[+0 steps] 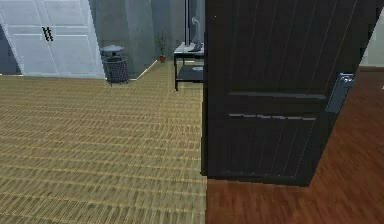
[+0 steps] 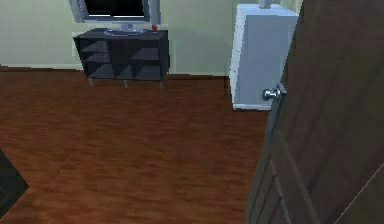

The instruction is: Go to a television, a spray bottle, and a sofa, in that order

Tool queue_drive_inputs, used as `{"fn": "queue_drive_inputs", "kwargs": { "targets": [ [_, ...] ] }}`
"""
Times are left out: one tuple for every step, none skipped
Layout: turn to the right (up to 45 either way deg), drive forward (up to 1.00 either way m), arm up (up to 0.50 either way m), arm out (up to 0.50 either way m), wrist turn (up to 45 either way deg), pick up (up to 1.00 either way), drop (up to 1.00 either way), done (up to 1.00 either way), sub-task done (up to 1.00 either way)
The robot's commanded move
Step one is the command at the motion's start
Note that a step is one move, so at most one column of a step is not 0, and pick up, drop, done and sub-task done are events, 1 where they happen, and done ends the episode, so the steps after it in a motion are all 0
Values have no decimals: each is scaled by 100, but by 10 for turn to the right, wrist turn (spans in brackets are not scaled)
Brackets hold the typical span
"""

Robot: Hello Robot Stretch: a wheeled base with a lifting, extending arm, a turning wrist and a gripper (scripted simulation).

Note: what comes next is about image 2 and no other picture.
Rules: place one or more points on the black television stand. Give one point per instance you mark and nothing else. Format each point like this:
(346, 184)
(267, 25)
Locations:
(123, 56)

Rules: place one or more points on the silver television set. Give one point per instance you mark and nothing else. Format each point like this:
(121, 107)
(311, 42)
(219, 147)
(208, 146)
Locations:
(115, 10)

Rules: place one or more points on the silver round door knob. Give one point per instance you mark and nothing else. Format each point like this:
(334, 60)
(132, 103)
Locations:
(269, 94)

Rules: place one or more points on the white cabinet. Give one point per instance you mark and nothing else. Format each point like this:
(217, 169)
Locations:
(260, 56)

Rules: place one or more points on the small red object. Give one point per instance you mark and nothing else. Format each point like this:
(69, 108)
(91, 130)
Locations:
(154, 28)

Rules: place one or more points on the grey object on cabinet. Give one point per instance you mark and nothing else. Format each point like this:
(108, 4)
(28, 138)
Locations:
(265, 3)

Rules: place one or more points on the dark brown room door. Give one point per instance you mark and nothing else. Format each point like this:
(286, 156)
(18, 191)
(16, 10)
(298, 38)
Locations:
(333, 133)

